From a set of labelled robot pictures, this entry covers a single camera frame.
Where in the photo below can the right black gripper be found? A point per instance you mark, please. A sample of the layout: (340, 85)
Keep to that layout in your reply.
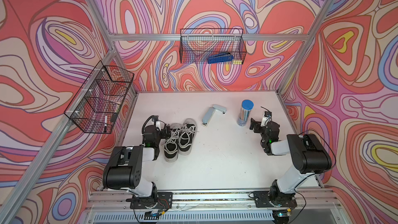
(258, 126)

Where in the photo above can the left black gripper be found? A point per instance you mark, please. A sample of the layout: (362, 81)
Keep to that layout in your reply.
(163, 132)

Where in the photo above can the black canvas sneaker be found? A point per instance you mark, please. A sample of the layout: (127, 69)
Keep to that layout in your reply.
(171, 149)
(187, 135)

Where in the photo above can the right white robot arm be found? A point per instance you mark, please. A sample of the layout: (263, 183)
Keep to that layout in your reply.
(308, 157)

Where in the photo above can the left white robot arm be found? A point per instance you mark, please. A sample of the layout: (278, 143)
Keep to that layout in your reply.
(124, 168)

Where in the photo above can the pencil tube with blue lid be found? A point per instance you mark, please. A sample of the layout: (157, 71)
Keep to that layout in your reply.
(246, 107)

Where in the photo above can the white marker in basket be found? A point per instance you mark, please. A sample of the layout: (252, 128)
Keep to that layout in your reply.
(105, 124)

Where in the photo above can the grey blue stapler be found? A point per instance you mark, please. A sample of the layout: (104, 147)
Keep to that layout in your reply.
(210, 112)

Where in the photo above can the yellow item in basket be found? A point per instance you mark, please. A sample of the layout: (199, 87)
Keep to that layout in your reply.
(237, 62)

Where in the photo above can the blue stapler in basket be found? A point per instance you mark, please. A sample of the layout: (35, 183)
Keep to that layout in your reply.
(222, 57)

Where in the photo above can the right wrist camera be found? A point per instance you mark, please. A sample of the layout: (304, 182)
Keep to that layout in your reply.
(267, 117)

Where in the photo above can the black wire basket left wall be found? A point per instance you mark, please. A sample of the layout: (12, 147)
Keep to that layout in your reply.
(103, 93)

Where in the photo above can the black wire basket wall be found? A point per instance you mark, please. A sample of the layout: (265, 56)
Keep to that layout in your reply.
(197, 44)
(103, 93)

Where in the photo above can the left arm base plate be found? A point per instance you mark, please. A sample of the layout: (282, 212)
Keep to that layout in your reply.
(151, 199)

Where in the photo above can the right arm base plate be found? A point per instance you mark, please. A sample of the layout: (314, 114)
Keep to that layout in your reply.
(266, 199)

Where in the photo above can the aluminium rail with vents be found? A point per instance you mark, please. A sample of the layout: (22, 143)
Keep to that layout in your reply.
(231, 206)

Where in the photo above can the black wire basket back wall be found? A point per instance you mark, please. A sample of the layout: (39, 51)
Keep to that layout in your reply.
(197, 44)

